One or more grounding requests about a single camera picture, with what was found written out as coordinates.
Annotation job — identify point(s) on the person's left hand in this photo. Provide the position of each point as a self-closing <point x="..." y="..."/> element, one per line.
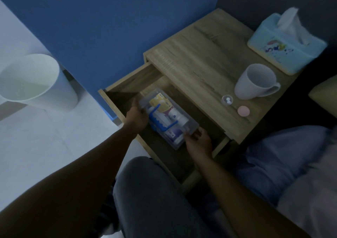
<point x="135" y="116"/>

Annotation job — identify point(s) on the person's right hand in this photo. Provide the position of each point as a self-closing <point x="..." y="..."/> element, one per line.
<point x="200" y="145"/>

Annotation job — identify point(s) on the person's left fingers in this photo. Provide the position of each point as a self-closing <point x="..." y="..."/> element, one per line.
<point x="135" y="104"/>

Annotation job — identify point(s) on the person's right thumb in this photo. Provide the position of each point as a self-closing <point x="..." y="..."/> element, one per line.
<point x="189" y="138"/>

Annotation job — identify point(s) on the clear plastic medicine box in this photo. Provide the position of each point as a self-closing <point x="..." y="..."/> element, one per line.
<point x="181" y="130"/>

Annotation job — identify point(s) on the person's left forearm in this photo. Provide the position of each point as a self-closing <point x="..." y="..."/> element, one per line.
<point x="79" y="177"/>

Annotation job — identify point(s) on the person's right forearm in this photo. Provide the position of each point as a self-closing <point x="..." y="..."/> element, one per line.
<point x="237" y="198"/>

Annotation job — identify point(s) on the purple medicine packet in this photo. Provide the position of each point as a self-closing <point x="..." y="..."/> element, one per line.
<point x="175" y="135"/>

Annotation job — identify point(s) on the wooden drawer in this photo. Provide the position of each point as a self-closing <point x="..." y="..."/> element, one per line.
<point x="131" y="84"/>

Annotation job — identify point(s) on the yellow medicine carton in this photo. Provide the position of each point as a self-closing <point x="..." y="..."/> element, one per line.
<point x="158" y="100"/>

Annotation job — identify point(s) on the white medicine bottle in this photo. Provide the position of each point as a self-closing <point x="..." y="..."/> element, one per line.
<point x="177" y="116"/>

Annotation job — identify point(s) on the clear cap with pills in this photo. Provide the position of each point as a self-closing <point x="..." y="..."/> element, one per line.
<point x="227" y="100"/>

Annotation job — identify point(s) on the pink round lid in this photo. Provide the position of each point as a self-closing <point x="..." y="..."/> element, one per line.
<point x="243" y="111"/>

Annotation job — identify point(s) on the person's leg in jeans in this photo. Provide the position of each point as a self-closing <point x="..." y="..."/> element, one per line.
<point x="155" y="201"/>

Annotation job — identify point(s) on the wooden bedside table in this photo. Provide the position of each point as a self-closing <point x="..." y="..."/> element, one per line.
<point x="205" y="59"/>

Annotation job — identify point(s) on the white mug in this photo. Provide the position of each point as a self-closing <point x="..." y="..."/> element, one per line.
<point x="252" y="84"/>

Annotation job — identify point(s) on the blue bed sheet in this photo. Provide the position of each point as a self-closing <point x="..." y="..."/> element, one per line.
<point x="279" y="161"/>

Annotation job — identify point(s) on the white waste bin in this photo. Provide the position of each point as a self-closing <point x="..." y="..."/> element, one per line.
<point x="34" y="80"/>

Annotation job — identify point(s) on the light blue tissue box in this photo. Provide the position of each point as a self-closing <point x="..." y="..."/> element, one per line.
<point x="287" y="53"/>

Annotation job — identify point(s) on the white blanket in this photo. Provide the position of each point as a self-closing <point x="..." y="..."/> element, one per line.
<point x="313" y="201"/>

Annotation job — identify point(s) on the beige pillow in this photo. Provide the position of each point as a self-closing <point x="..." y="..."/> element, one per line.
<point x="325" y="95"/>

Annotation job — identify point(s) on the white tissue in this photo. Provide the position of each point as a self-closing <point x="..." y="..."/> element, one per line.
<point x="292" y="24"/>

